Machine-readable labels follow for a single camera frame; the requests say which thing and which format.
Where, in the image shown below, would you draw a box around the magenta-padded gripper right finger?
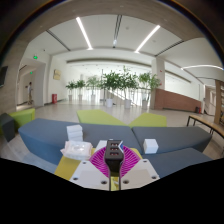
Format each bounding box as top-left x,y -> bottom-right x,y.
119,148 -> 160,191

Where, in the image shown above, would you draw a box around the wooden bench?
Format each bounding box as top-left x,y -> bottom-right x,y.
186,114 -> 224,139

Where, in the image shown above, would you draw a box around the green sofa seat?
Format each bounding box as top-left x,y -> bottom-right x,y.
9,107 -> 36,129
76,109 -> 129,127
128,112 -> 168,128

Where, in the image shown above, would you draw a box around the row of potted plants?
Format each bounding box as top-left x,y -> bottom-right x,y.
65,65 -> 163,109

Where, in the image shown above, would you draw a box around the ceiling light strips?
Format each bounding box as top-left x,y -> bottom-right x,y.
75,16 -> 224,72

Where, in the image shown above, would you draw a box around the dark grey ottoman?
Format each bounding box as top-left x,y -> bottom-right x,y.
0,112 -> 16,143

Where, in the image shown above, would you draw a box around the small white cube box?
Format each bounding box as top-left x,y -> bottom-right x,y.
142,138 -> 160,155

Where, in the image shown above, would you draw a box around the dark grey charger block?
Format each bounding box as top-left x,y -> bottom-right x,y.
104,139 -> 125,178

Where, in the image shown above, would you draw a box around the wooden shelf unit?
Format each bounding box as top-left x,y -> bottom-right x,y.
214,79 -> 224,126

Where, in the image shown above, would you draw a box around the white wet wipes pack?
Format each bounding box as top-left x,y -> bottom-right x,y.
60,140 -> 94,162

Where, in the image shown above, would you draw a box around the long blue-grey sofa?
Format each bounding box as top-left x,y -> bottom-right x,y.
18,118 -> 144,166

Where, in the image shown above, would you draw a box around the black wall screen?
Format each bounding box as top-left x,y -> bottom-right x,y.
0,65 -> 9,89

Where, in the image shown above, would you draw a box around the white stacked boxes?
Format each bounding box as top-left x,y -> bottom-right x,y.
65,124 -> 84,143

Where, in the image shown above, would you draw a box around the framed wall picture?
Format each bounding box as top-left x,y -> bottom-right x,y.
53,68 -> 62,81

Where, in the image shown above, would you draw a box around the person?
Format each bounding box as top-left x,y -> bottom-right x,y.
26,81 -> 34,105

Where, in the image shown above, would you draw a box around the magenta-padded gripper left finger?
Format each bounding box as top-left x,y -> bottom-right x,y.
69,148 -> 112,192

